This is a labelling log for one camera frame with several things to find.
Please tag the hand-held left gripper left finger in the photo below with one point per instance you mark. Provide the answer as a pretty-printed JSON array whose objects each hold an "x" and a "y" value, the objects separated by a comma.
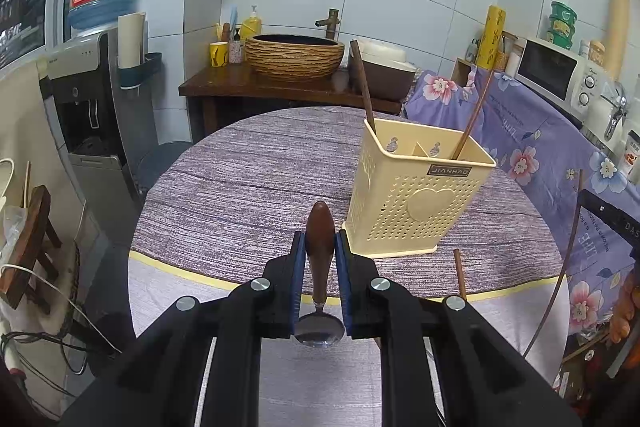
[{"x": 299, "y": 277}]

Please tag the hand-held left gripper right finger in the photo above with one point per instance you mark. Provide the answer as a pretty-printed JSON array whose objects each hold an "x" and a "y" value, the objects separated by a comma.
[{"x": 342, "y": 282}]

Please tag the cream perforated plastic utensil holder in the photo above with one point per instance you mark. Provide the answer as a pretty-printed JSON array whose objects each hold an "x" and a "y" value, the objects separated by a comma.
[{"x": 425, "y": 217}]

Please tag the brown wooden chopstick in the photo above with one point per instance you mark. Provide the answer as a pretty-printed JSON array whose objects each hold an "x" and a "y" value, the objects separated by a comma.
[
  {"x": 459, "y": 272},
  {"x": 475, "y": 112},
  {"x": 553, "y": 306},
  {"x": 361, "y": 82}
]

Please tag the person's right hand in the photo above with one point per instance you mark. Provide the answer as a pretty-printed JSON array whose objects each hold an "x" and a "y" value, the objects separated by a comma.
[{"x": 627, "y": 307}]

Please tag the purple floral cloth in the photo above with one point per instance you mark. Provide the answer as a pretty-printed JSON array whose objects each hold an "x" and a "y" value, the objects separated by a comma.
[{"x": 540, "y": 147}]

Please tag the chrome tap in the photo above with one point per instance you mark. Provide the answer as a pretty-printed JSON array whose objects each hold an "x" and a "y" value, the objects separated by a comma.
[{"x": 616, "y": 107}]

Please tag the grey round stool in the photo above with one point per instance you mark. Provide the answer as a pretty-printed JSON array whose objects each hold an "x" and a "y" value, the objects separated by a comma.
[{"x": 160, "y": 167}]

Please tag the white microwave oven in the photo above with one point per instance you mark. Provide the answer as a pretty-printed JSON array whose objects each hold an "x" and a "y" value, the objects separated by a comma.
[{"x": 550, "y": 69}]

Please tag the yellow jar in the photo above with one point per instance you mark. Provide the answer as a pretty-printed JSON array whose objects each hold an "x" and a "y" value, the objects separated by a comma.
[{"x": 597, "y": 53}]

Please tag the dark wooden vanity cabinet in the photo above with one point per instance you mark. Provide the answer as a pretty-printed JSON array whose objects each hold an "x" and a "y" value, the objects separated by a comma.
[{"x": 225, "y": 89}]

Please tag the green instant noodle bowl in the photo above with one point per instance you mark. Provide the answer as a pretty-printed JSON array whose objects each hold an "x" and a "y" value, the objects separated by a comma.
[
  {"x": 564, "y": 12},
  {"x": 559, "y": 42},
  {"x": 561, "y": 28}
]

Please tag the white and brown rice cooker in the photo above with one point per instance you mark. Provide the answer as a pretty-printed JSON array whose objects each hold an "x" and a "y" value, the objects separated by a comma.
[{"x": 387, "y": 77}]

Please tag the tall cream roll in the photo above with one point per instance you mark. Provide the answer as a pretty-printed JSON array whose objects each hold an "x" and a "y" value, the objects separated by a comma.
[{"x": 617, "y": 22}]

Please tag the woven-look round basin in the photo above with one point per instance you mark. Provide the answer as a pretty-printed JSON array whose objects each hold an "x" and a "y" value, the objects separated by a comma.
[{"x": 295, "y": 59}]

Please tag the small wooden box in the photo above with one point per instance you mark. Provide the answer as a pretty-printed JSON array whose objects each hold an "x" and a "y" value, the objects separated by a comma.
[{"x": 462, "y": 69}]

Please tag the pink patterned cup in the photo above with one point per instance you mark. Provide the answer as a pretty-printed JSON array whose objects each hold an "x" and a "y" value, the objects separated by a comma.
[{"x": 236, "y": 53}]

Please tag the yellow cup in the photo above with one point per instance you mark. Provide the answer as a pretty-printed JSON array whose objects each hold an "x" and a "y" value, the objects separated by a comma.
[{"x": 218, "y": 55}]

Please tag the yellow patterned roll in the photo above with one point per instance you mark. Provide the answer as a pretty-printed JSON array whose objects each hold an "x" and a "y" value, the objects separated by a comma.
[{"x": 491, "y": 37}]

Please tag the yellow soap pump bottle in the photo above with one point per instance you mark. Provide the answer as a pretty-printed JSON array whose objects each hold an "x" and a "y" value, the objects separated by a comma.
[{"x": 251, "y": 26}]

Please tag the bronze basin faucet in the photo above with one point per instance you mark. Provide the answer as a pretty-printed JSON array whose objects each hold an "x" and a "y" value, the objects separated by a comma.
[{"x": 331, "y": 23}]

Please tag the blue toothbrush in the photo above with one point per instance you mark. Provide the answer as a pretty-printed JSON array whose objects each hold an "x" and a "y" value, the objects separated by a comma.
[{"x": 232, "y": 19}]

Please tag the grey water dispenser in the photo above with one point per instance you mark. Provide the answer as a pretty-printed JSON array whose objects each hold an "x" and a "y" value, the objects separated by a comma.
[{"x": 85, "y": 117}]

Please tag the dark wooden stool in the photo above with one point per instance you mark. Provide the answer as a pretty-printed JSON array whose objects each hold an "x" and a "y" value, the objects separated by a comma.
[{"x": 30, "y": 232}]

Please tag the cream paper roll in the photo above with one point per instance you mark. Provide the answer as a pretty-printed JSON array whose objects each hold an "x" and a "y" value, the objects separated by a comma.
[{"x": 131, "y": 39}]

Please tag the blue wall caddy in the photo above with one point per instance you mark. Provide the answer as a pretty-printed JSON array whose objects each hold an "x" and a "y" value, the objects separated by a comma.
[{"x": 147, "y": 72}]

